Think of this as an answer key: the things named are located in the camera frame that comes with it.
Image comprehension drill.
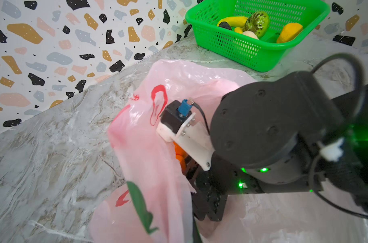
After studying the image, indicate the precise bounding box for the orange fruit in basket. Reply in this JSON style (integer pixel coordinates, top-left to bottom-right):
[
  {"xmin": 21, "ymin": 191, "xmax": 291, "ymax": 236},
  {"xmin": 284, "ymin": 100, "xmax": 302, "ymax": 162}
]
[{"xmin": 276, "ymin": 23, "xmax": 303, "ymax": 44}]

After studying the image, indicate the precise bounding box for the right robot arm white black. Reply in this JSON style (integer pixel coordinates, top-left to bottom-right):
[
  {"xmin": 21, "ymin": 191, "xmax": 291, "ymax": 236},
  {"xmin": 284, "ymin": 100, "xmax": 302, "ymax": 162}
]
[{"xmin": 186, "ymin": 54, "xmax": 368, "ymax": 221}]

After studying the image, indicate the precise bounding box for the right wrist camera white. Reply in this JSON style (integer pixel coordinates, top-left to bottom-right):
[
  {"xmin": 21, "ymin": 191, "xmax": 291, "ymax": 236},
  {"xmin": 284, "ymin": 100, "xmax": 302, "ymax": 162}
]
[{"xmin": 157, "ymin": 99, "xmax": 214, "ymax": 171}]

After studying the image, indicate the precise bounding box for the orange fruit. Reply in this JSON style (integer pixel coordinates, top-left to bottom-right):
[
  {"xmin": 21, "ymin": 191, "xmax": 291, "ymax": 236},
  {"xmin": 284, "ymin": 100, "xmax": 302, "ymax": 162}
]
[
  {"xmin": 173, "ymin": 142, "xmax": 188, "ymax": 173},
  {"xmin": 276, "ymin": 23, "xmax": 303, "ymax": 44}
]

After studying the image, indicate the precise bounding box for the yellow banana in basket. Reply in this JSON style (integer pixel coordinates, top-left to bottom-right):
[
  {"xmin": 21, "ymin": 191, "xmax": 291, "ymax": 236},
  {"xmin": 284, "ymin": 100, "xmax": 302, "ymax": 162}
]
[{"xmin": 217, "ymin": 16, "xmax": 248, "ymax": 28}]

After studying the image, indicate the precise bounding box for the yellow banana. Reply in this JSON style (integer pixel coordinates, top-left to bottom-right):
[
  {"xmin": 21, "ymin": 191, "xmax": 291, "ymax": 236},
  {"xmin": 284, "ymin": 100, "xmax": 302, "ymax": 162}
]
[
  {"xmin": 234, "ymin": 27, "xmax": 243, "ymax": 34},
  {"xmin": 217, "ymin": 16, "xmax": 248, "ymax": 28}
]

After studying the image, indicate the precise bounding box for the green plastic basket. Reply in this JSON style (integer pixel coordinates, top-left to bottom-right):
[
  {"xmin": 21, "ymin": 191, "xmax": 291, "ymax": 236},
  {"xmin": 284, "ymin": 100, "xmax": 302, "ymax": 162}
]
[{"xmin": 186, "ymin": 1, "xmax": 330, "ymax": 72}]

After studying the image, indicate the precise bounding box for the green fruit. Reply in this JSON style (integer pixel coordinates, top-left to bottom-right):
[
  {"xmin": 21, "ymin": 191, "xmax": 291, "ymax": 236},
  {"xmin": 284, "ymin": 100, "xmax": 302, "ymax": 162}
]
[{"xmin": 243, "ymin": 11, "xmax": 270, "ymax": 38}]

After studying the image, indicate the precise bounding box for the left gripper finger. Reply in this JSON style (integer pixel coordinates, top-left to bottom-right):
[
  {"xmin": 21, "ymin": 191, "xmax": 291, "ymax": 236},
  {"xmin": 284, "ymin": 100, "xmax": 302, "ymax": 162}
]
[{"xmin": 193, "ymin": 218, "xmax": 202, "ymax": 243}]

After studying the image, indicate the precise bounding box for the pink plastic bag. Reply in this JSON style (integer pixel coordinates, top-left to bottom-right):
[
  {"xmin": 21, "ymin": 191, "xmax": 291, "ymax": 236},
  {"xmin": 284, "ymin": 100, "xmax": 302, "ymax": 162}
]
[{"xmin": 89, "ymin": 60, "xmax": 254, "ymax": 243}]

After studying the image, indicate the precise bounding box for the black avocado fruit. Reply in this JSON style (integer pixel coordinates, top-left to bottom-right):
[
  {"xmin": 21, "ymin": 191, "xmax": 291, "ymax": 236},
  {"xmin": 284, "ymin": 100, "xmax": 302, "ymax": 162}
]
[{"xmin": 218, "ymin": 21, "xmax": 232, "ymax": 30}]

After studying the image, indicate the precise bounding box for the peach fruit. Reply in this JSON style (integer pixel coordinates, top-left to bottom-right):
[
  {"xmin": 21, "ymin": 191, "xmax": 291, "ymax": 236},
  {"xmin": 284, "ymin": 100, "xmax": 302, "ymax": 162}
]
[{"xmin": 242, "ymin": 31, "xmax": 259, "ymax": 40}]

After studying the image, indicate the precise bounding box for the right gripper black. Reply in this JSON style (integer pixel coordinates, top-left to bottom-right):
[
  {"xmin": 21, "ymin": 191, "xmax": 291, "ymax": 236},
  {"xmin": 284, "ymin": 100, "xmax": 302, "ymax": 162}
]
[{"xmin": 183, "ymin": 155, "xmax": 263, "ymax": 222}]

